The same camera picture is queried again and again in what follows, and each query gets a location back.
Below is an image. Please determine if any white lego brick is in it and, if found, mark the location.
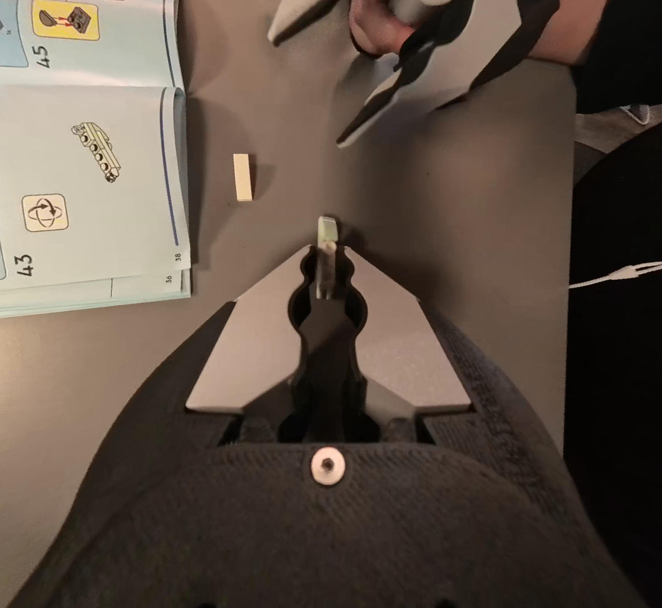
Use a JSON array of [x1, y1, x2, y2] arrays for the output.
[[232, 153, 256, 202]]

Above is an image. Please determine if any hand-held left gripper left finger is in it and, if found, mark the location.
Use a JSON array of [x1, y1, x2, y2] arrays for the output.
[[184, 245, 316, 421]]

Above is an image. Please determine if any person's right forearm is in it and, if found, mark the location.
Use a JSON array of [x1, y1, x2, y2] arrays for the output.
[[528, 0, 662, 113]]

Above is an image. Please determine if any pale green lego plate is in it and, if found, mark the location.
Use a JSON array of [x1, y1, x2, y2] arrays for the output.
[[315, 215, 341, 301]]

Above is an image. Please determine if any white cable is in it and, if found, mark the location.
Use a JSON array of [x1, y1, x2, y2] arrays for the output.
[[568, 263, 662, 290]]

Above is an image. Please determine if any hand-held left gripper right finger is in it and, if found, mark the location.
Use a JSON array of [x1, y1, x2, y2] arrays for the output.
[[338, 245, 473, 421]]

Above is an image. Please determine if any lego instruction booklet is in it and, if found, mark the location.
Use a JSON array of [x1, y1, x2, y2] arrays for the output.
[[0, 0, 192, 318]]

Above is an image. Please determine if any person's right hand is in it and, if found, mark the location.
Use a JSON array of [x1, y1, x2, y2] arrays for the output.
[[349, 0, 431, 57]]

